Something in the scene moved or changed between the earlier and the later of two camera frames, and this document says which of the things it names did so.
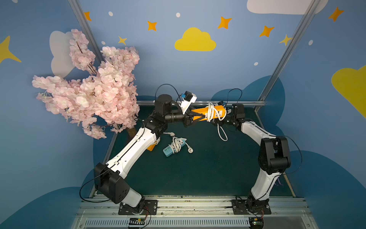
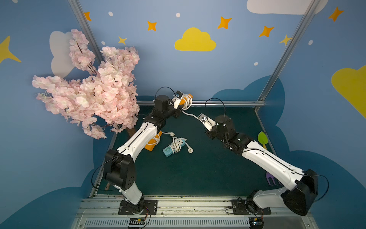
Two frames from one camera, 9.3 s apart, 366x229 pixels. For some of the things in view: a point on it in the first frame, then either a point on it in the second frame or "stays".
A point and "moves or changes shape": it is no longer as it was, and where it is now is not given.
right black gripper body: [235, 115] to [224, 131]
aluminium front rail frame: [103, 213] stays
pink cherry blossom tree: [106, 100] stays
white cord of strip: [210, 118] moves or changes shape
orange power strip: [150, 147] stays
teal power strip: [167, 151] stays
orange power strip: [204, 110] moves or changes shape
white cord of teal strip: [177, 143] stays
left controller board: [137, 221] stays
